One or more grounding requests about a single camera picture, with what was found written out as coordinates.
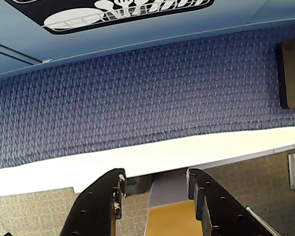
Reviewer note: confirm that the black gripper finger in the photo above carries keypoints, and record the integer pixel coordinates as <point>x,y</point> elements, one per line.
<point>221,209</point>
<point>96,204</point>

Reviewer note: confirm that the brown board with black edge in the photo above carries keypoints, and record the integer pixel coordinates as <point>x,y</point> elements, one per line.
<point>293,73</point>

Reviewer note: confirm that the black dishwasher picture decal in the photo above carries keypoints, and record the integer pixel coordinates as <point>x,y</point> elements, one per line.
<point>64,19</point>

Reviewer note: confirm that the silver metal screw rod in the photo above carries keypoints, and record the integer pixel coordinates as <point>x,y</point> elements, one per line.
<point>260,218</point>

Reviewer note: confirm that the yellow block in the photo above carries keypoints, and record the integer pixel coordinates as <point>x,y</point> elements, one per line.
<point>170,209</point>

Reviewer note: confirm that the blue wooden toy kitchen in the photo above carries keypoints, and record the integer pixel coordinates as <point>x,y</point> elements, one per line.
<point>162,27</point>

